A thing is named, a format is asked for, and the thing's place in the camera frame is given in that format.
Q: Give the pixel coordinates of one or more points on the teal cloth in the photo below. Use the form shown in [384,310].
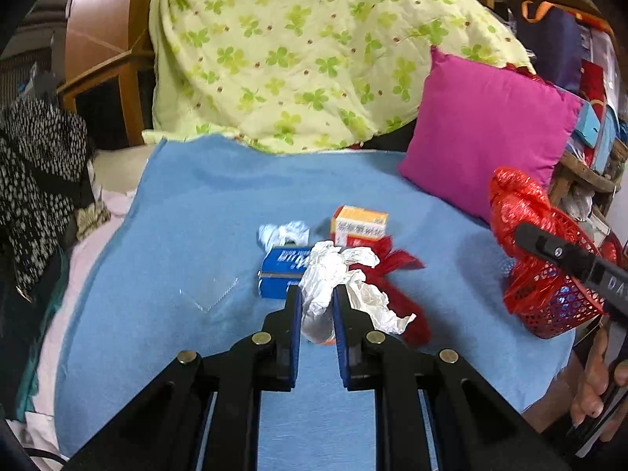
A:
[34,333]

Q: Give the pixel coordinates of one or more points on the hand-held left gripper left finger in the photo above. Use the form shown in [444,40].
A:
[294,338]

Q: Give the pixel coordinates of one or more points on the person's right hand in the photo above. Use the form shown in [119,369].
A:
[591,382]

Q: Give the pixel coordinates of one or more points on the magenta pillow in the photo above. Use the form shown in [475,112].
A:
[485,127]

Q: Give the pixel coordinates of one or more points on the white paper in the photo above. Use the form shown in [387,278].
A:
[326,274]

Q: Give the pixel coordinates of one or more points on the pale pink sheet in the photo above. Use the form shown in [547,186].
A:
[81,265]

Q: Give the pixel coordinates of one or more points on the light blue box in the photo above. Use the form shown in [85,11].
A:
[588,125]

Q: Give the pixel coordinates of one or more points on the black white-dotted garment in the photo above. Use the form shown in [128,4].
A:
[34,171]

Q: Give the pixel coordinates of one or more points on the green clover print quilt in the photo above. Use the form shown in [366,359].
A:
[304,49]

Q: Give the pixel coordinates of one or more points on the clear plastic scrap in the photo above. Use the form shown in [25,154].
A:
[210,299]

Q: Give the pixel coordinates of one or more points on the cream pillow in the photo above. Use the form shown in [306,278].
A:
[125,167]

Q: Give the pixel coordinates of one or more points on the wooden stool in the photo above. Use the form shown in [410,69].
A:
[579,171]

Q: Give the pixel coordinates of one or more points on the blue cardboard box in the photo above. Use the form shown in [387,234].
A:
[279,265]

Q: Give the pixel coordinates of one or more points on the orange and red medicine box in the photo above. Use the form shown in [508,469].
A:
[360,223]

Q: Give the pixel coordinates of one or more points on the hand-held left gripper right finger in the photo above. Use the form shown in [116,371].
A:
[339,338]

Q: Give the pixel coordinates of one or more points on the blue blanket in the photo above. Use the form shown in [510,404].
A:
[196,216]

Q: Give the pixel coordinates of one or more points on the crumpled blue face mask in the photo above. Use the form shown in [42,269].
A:
[284,233]

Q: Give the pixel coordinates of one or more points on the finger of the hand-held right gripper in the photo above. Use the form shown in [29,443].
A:
[554,250]

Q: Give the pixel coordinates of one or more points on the floral patterned cloth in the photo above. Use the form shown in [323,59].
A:
[93,218]

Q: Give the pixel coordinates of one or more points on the wooden bed frame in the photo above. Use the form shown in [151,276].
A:
[105,19]

